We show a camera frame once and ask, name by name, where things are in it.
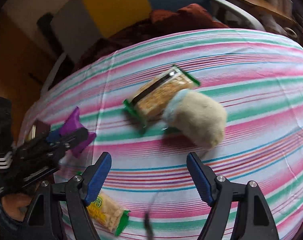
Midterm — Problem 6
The dark brown small box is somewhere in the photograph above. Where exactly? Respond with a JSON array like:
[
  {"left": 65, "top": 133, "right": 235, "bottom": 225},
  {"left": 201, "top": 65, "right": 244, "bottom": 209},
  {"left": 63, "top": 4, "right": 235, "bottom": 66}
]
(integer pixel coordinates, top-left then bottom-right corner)
[{"left": 28, "top": 120, "right": 51, "bottom": 141}]

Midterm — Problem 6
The green-edged cracker packet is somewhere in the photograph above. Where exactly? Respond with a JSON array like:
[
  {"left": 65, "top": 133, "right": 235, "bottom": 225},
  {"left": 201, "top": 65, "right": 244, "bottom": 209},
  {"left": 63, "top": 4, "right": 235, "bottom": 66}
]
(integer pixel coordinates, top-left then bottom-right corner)
[
  {"left": 123, "top": 64, "right": 201, "bottom": 130},
  {"left": 76, "top": 171, "right": 130, "bottom": 237}
]

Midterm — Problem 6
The white chair frame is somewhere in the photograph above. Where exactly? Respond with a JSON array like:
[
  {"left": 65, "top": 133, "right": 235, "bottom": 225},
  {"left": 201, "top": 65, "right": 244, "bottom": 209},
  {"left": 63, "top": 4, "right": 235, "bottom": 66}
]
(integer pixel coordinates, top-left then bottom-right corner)
[{"left": 206, "top": 0, "right": 267, "bottom": 32}]

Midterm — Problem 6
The wooden shelf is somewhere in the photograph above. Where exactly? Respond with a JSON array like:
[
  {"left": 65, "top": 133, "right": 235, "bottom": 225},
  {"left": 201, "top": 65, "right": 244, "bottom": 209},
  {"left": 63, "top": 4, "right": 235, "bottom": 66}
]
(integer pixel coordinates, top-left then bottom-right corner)
[{"left": 214, "top": 0, "right": 298, "bottom": 25}]

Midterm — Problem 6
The person's left forearm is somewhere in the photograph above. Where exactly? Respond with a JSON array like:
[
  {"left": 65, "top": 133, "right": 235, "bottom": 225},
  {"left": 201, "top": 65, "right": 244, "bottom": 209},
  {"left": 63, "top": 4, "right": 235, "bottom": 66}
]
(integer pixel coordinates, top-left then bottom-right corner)
[{"left": 0, "top": 191, "right": 40, "bottom": 230}]

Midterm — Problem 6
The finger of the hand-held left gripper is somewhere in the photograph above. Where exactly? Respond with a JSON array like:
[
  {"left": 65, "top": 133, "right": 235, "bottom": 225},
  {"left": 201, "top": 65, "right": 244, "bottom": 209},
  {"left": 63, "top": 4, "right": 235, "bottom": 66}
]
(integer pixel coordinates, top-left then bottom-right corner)
[
  {"left": 57, "top": 127, "right": 88, "bottom": 155},
  {"left": 45, "top": 131, "right": 65, "bottom": 144}
]

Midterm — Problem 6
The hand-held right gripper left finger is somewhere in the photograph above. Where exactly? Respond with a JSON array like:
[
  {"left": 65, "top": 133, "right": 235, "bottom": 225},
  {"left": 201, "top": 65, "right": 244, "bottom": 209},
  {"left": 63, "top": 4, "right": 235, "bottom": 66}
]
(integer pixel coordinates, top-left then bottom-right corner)
[{"left": 24, "top": 152, "right": 112, "bottom": 240}]

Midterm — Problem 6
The red-brown blanket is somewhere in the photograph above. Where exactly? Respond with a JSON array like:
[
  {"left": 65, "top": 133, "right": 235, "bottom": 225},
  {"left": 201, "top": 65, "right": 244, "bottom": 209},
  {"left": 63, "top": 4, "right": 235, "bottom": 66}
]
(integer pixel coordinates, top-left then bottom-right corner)
[{"left": 76, "top": 3, "right": 229, "bottom": 67}]

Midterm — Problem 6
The purple packet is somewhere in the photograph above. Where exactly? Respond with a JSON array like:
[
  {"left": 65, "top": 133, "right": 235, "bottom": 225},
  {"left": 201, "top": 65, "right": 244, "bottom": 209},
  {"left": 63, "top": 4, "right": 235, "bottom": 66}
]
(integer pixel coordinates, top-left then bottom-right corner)
[{"left": 57, "top": 106, "right": 97, "bottom": 158}]

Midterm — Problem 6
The striped bed sheet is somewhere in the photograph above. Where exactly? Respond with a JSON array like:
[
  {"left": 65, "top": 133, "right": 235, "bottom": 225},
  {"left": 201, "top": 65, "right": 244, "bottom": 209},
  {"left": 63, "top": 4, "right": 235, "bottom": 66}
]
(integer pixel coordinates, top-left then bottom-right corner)
[{"left": 18, "top": 29, "right": 303, "bottom": 240}]

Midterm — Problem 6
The yellow panel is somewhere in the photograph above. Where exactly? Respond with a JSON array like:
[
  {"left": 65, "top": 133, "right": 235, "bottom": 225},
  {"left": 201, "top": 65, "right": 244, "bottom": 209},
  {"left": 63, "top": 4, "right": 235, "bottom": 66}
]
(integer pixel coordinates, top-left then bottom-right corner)
[{"left": 80, "top": 0, "right": 152, "bottom": 38}]

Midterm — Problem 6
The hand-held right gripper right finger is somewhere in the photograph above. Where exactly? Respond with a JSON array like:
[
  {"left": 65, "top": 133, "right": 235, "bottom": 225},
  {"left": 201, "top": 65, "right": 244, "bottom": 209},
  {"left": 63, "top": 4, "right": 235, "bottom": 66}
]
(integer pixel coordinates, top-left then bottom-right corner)
[{"left": 186, "top": 152, "right": 279, "bottom": 240}]

